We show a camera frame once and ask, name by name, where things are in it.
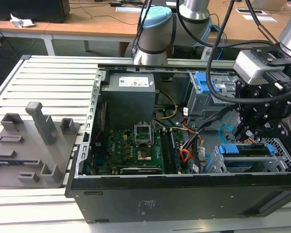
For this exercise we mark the grey power supply unit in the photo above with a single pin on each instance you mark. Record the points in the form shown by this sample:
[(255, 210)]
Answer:
[(126, 102)]

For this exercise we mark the blue plastic drive bracket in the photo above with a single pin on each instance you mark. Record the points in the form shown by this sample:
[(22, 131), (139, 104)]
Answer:
[(203, 85)]

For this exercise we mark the black RAM slot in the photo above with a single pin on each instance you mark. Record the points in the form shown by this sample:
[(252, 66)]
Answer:
[(169, 151), (172, 151)]

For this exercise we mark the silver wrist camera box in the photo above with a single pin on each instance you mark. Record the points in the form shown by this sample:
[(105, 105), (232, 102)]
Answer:
[(249, 65)]

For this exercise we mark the grey parts rack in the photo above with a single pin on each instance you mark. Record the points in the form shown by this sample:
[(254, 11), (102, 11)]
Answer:
[(26, 150)]

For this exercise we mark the long black expansion slot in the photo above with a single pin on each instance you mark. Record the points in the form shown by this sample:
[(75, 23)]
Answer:
[(140, 170)]

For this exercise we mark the black PC case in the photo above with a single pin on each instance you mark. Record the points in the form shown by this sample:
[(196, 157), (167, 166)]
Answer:
[(160, 201)]

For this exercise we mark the crumpled white paper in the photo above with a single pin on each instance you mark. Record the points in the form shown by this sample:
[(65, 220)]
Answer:
[(21, 22)]

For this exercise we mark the wooden office desk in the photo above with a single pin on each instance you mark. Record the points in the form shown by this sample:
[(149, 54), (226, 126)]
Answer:
[(87, 24)]

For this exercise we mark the grey metal disk bay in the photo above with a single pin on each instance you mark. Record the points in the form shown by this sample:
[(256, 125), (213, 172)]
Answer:
[(217, 167)]

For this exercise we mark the green motherboard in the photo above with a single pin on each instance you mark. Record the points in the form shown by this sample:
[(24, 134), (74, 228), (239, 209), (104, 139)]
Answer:
[(121, 145)]

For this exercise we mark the black box on desk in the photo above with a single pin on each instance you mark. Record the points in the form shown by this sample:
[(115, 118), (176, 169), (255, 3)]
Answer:
[(26, 9)]

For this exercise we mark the grey metal drive cage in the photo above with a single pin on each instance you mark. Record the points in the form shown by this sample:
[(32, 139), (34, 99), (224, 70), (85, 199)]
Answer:
[(201, 104)]

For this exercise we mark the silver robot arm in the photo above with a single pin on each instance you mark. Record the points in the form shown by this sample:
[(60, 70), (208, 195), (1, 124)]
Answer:
[(152, 29)]

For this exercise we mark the CPU socket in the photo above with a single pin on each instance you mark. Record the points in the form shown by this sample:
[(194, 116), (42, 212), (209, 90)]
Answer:
[(144, 155)]

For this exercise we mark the hard disk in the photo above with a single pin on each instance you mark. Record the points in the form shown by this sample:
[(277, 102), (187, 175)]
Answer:
[(229, 149)]

